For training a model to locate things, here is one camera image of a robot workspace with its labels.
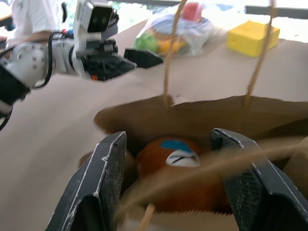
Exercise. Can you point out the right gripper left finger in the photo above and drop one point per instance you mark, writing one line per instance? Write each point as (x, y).
(91, 192)

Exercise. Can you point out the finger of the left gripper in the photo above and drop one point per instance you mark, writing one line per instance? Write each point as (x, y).
(142, 59)
(120, 67)

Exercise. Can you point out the green block toy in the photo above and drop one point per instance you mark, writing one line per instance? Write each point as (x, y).
(144, 42)

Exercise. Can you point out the brown bear plush toy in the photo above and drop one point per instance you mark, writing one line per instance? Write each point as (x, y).
(156, 161)

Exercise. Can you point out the yellow cheese block toy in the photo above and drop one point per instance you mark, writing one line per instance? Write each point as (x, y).
(250, 38)

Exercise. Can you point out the blue disc toy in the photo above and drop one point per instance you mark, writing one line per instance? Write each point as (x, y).
(190, 27)

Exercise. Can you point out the yellow round toy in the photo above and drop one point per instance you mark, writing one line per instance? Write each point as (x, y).
(168, 47)

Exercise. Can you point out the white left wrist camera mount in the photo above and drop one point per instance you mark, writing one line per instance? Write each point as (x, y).
(81, 24)

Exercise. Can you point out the red round toy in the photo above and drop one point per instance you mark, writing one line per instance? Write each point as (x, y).
(191, 12)

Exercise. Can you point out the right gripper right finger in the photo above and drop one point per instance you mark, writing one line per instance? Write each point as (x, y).
(260, 192)

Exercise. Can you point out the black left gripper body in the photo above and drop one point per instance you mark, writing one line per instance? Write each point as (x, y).
(98, 67)

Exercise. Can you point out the person in white shirt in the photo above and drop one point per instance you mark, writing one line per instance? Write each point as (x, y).
(31, 16)

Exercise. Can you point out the clear plastic bag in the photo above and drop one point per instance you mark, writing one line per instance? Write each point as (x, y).
(199, 41)

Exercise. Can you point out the window frame bar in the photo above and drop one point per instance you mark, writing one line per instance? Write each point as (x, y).
(284, 12)

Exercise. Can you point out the brown paper bag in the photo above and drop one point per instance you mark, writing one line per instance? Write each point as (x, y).
(204, 113)

